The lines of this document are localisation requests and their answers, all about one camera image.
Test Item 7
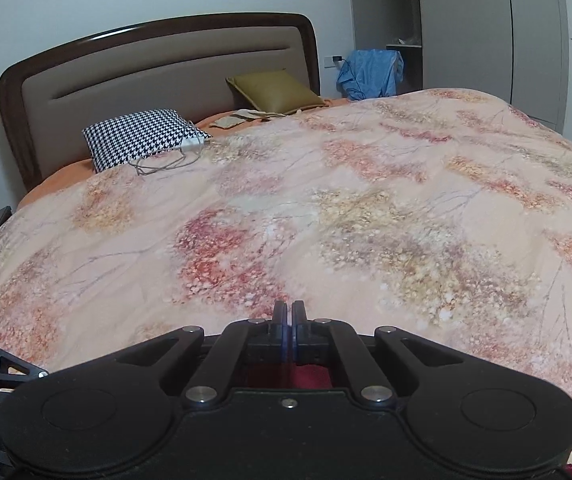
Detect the padded bed headboard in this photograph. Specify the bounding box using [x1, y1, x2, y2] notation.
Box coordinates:
[0, 12, 322, 193]

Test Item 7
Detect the houndstooth pillow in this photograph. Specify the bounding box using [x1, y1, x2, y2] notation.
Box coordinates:
[82, 108, 213, 174]

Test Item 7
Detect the floral duvet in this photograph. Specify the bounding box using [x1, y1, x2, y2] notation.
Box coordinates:
[0, 87, 572, 466]

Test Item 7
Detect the olive green pillow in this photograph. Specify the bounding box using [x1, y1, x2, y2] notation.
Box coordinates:
[226, 70, 328, 116]

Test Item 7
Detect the blue garment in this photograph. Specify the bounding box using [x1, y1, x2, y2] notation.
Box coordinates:
[336, 49, 404, 102]

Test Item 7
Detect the white charger with cable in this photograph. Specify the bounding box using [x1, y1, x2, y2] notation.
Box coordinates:
[128, 136, 206, 177]

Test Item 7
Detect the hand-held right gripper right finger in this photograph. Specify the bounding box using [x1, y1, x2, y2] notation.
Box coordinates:
[292, 300, 468, 407]

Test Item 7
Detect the black cable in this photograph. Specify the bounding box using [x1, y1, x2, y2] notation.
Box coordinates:
[338, 57, 364, 102]

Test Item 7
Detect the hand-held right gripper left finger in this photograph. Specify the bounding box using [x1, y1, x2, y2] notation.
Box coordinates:
[116, 300, 292, 407]

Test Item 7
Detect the grey wardrobe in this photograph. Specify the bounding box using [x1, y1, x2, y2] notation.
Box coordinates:
[348, 0, 572, 148]

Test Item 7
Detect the beige patterned cloth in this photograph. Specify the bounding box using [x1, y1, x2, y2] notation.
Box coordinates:
[208, 109, 287, 132]

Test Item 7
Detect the dark red sweater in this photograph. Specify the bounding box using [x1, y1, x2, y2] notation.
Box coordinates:
[245, 364, 572, 480]

